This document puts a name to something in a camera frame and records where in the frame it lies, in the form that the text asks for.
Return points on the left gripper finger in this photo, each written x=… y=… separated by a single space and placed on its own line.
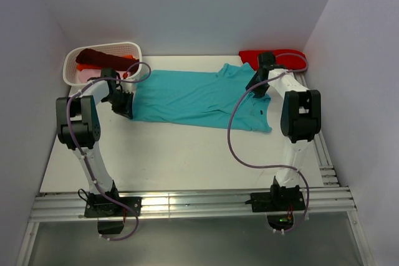
x=128 y=104
x=122 y=110

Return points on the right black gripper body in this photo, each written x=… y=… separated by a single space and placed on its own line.
x=260 y=90

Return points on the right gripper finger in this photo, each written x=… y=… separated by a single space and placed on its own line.
x=253 y=81
x=260 y=91

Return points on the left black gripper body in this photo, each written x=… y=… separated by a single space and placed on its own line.
x=115 y=98

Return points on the teal t shirt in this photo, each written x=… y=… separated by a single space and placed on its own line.
x=208 y=99

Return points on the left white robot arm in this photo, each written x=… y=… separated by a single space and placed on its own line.
x=78 y=128

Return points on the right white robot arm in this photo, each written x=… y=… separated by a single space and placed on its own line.
x=300 y=119

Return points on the red folded t shirt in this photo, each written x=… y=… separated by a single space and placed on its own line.
x=290 y=58

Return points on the pink rolled shirt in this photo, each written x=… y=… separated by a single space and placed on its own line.
x=86 y=74

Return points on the orange rolled shirt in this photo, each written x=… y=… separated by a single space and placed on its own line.
x=109 y=62

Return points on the dark red rolled shirt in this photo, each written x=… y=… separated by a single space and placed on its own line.
x=86 y=53

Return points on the white plastic basket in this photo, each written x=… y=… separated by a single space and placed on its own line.
x=70 y=71

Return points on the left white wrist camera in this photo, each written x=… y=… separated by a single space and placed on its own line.
x=127 y=75

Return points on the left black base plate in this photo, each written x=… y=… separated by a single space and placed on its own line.
x=111 y=217

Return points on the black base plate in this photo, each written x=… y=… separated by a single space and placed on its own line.
x=279 y=208
x=111 y=217

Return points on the aluminium right side rail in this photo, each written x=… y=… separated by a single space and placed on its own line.
x=318 y=167

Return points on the aluminium rail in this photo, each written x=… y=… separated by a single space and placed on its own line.
x=318 y=167
x=68 y=207

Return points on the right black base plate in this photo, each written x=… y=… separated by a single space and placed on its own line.
x=279 y=208

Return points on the aluminium front rail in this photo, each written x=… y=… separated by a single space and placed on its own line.
x=68 y=207

